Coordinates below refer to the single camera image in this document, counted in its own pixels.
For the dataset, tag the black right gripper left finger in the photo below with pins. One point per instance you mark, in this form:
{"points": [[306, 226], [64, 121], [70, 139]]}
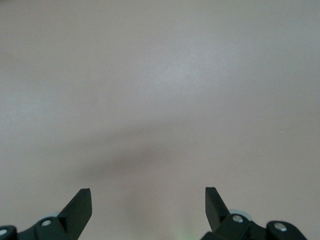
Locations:
{"points": [[72, 220]]}

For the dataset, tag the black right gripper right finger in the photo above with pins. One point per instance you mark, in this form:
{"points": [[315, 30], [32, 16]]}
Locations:
{"points": [[220, 225]]}

